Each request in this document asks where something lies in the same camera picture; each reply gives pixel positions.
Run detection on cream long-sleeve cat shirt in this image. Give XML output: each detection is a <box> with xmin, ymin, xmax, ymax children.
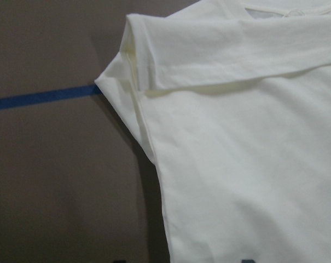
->
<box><xmin>95</xmin><ymin>1</ymin><xmax>331</xmax><ymax>262</ymax></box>

